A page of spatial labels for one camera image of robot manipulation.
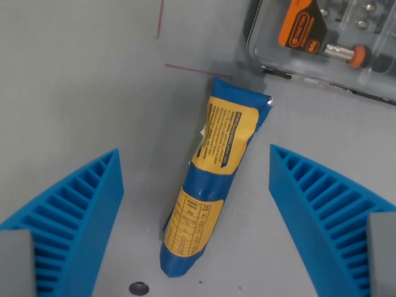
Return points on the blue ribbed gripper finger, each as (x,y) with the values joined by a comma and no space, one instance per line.
(309,216)
(77,216)

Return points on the clear plastic bit set case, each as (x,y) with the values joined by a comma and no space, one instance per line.
(278,60)

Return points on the orange and black label card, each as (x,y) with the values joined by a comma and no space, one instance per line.
(297,28)

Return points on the black table bolt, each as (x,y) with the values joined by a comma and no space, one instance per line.
(139,287)

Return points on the silver screwdriver bit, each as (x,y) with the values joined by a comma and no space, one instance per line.
(324,12)
(368,6)
(360,23)

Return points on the blue and yellow snack bag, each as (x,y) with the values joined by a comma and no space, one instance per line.
(210,185)

